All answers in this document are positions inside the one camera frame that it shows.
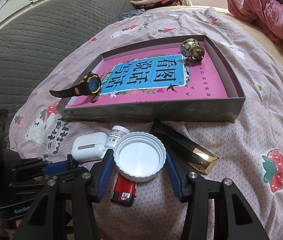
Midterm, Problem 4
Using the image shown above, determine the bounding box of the metallic iridescent knob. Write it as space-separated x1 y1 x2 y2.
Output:
180 38 205 62

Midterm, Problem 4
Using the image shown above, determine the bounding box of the pink quilted duvet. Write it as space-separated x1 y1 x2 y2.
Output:
227 0 283 49

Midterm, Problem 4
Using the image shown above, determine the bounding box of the white plastic jar lid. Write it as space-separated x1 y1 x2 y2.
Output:
114 132 166 182

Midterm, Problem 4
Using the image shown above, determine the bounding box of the white earbuds case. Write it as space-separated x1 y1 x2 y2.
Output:
71 132 108 162

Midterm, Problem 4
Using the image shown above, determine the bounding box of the dark patterned cloth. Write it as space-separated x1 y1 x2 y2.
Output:
119 9 145 21

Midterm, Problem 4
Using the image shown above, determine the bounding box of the pink strawberry print bedsheet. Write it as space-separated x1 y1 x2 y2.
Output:
9 8 283 239

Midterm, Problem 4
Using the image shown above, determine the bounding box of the red lighter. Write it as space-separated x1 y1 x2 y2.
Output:
110 174 137 207

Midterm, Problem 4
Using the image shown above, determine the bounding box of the grey quilted headboard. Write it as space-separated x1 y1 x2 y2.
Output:
0 0 133 120

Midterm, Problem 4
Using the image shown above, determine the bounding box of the white medicine bottle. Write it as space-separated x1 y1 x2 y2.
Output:
105 125 130 149

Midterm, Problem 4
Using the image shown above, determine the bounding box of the black yellow digital watch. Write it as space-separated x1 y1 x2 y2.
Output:
49 72 101 98

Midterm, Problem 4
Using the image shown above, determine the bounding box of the grey cardboard box tray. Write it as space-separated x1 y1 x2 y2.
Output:
57 35 246 123

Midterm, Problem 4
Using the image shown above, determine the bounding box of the pink blue children's book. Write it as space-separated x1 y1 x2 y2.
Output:
67 46 228 108

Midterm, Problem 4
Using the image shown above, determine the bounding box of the black gold rectangular box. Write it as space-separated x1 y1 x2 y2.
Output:
150 120 219 175

